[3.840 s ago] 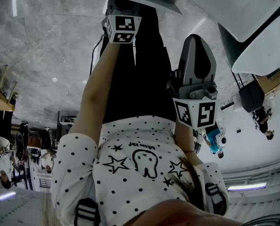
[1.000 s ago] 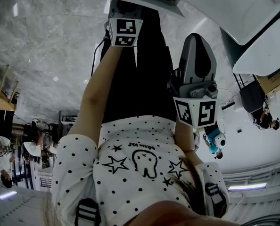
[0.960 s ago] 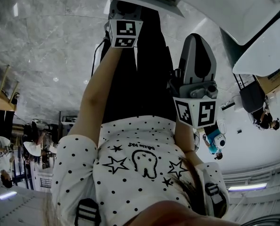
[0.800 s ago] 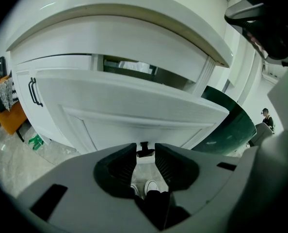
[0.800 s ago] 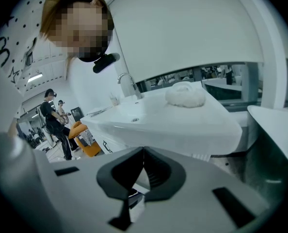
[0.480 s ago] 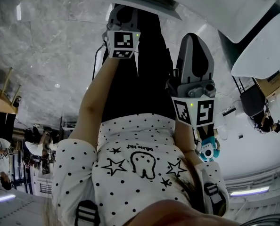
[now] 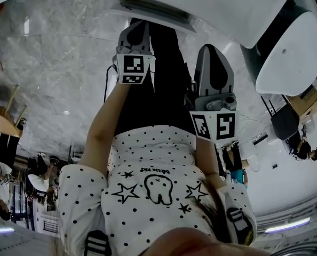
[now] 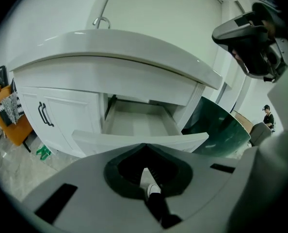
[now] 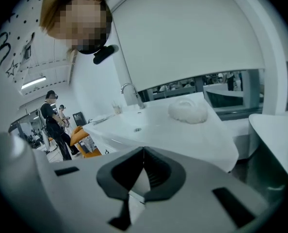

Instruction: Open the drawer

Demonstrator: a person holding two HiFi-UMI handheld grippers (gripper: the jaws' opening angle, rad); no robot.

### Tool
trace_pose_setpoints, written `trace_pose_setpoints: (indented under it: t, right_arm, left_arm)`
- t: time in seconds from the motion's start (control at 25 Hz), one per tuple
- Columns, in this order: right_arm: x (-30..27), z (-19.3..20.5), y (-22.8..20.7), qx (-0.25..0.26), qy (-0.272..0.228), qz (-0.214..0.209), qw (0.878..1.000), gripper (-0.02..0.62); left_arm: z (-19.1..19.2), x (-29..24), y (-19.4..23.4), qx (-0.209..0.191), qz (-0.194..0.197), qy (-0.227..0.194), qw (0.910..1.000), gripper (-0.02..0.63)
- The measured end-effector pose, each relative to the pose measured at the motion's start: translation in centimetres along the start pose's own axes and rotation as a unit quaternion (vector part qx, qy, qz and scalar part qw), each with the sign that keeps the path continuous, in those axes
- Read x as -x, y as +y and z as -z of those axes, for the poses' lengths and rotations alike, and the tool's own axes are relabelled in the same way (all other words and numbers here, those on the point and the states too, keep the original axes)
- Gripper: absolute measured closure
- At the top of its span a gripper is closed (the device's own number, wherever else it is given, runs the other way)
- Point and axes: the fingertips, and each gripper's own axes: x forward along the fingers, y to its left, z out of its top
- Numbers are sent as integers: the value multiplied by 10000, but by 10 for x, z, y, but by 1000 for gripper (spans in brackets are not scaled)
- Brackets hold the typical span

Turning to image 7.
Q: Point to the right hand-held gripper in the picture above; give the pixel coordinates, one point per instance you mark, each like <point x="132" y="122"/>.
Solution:
<point x="220" y="124"/>

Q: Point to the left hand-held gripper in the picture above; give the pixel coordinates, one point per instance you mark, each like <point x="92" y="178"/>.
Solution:
<point x="133" y="67"/>

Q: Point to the person's right forearm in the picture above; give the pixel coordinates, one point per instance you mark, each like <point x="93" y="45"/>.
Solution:
<point x="209" y="159"/>

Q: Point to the person's left forearm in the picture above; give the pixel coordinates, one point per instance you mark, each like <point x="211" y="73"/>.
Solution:
<point x="105" y="116"/>

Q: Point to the black waist device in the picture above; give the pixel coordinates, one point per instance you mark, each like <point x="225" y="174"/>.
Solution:
<point x="193" y="100"/>

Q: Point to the person's black trousers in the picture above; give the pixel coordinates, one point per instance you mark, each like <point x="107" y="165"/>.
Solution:
<point x="153" y="89"/>

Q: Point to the black chair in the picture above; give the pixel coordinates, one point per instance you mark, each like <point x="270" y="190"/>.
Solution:
<point x="284" y="121"/>

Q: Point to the cardboard box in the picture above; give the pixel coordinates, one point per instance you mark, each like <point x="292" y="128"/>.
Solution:
<point x="308" y="100"/>

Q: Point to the wooden stool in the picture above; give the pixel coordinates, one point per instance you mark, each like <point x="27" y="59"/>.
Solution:
<point x="3" y="119"/>

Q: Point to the person's white dotted shirt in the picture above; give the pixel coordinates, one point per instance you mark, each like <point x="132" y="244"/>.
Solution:
<point x="147" y="217"/>

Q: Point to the ceiling tube light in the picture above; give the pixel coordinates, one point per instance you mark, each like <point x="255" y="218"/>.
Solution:
<point x="288" y="225"/>

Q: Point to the person's head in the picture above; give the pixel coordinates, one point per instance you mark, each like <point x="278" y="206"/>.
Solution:
<point x="206" y="244"/>

